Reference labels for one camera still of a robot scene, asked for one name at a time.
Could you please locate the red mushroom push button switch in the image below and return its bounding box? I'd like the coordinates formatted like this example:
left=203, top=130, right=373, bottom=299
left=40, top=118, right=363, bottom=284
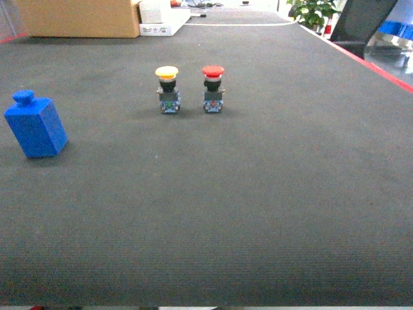
left=202, top=65, right=225, bottom=113

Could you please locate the black office chair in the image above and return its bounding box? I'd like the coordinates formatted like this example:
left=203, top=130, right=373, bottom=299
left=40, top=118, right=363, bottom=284
left=330, top=0, right=398, bottom=59

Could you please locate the white flat box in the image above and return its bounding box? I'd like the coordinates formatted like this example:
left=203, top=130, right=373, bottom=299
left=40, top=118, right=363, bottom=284
left=139, top=9, right=190, bottom=37

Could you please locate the red conveyor side rail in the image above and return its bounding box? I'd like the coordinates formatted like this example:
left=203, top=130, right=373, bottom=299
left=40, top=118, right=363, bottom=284
left=301, top=26, right=412, bottom=93

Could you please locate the blue block part with knob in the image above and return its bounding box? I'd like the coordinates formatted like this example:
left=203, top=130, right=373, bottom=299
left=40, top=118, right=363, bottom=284
left=4, top=90, right=68, bottom=158

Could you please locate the yellow mushroom push button switch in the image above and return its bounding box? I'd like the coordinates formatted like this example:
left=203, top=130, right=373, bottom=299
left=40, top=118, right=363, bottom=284
left=155, top=66, right=181, bottom=114

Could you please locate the green potted plant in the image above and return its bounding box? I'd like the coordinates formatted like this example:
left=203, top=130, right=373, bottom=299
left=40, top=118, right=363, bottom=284
left=286, top=0, right=341, bottom=31

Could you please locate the brown cardboard box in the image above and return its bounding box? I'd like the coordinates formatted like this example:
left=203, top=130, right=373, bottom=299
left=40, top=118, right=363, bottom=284
left=15, top=1, right=139, bottom=38

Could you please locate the white box on top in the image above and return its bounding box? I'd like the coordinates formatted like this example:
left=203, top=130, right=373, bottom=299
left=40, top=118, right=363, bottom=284
left=139, top=0, right=171, bottom=24

